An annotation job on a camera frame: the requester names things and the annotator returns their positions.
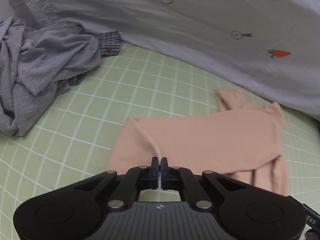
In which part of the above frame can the peach long-sleeve sweater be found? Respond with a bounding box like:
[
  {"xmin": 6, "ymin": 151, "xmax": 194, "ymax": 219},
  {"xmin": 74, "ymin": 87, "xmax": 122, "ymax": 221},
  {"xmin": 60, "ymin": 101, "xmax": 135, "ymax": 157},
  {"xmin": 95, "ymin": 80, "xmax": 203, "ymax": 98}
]
[{"xmin": 107, "ymin": 89, "xmax": 289, "ymax": 196}]

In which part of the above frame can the green grid bed sheet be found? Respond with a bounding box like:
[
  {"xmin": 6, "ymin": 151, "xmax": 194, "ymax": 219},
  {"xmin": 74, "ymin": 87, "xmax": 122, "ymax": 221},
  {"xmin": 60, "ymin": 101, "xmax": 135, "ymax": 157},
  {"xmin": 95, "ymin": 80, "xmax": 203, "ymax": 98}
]
[{"xmin": 0, "ymin": 42, "xmax": 320, "ymax": 240}]

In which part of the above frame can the blue plaid shirt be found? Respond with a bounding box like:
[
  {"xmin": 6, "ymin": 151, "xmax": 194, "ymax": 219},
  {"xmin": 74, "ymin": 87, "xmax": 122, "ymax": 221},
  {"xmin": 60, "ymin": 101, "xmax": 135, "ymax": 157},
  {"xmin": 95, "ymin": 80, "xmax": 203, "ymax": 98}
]
[{"xmin": 68, "ymin": 30, "xmax": 121, "ymax": 86}]

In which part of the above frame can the crumpled grey shirt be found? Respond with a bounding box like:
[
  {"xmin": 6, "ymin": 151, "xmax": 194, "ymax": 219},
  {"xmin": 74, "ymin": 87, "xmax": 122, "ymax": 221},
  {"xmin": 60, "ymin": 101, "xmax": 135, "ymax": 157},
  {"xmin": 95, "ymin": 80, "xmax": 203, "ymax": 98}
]
[{"xmin": 1, "ymin": 17, "xmax": 101, "ymax": 137}]

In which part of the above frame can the grey carrot-print duvet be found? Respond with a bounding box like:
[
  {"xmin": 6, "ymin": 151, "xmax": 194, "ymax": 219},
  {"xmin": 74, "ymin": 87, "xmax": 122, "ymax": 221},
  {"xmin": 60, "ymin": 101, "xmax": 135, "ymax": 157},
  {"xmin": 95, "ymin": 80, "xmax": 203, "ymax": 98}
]
[{"xmin": 8, "ymin": 0, "xmax": 319, "ymax": 119}]

